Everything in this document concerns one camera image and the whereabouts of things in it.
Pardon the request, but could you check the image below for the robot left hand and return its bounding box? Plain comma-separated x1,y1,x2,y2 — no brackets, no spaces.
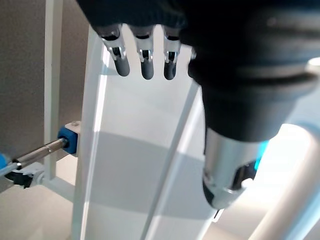
75,0,320,209

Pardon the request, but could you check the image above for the white bed footboard panel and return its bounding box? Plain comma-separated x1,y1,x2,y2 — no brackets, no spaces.
71,24,221,240

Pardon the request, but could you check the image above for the blue crank bearing block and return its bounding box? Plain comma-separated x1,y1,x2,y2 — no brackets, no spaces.
57,126,77,155

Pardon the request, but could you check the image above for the steel crank rod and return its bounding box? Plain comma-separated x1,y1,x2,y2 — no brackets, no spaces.
11,138,69,168

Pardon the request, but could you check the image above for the blue plastic crank part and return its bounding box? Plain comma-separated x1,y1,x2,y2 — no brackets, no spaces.
0,150,12,179

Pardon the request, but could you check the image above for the white curved bed rail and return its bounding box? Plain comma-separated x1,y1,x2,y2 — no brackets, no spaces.
248,122,320,240

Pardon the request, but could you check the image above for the white metal bed frame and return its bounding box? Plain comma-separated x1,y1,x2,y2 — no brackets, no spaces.
32,0,76,196

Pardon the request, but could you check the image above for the black folding crank handle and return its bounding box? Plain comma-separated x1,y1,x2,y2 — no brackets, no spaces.
4,167,38,190

